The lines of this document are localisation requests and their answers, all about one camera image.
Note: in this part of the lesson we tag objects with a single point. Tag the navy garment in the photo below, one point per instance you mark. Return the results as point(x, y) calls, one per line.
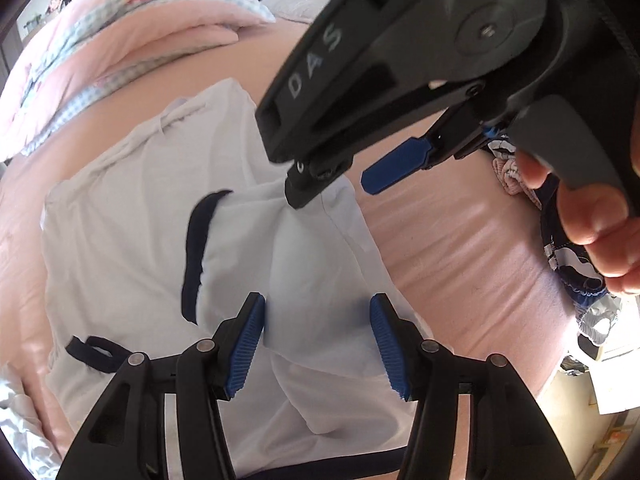
point(549, 220)

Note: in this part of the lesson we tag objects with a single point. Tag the person's right hand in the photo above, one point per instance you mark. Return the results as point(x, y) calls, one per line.
point(600, 230)

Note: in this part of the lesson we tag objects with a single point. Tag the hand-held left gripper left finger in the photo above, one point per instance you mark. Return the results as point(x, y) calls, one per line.
point(247, 350)

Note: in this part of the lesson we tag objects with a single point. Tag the crumpled white shirt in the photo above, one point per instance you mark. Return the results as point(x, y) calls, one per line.
point(20, 410)

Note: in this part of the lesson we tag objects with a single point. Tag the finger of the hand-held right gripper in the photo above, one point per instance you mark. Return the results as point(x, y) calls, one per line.
point(305, 187)
point(395, 165)

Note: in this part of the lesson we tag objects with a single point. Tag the white T-shirt navy trim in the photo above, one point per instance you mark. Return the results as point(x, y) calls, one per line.
point(125, 235)

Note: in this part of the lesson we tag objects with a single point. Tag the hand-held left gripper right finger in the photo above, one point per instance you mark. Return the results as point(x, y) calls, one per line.
point(390, 355)

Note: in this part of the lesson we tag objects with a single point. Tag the folded pink checked quilt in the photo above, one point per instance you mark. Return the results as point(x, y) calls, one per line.
point(100, 35)

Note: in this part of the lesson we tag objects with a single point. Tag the pink dotted pillow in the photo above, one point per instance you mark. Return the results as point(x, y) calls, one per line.
point(300, 5)

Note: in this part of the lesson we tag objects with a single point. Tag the navy white patterned cloth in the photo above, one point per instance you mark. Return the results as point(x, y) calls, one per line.
point(575, 270)

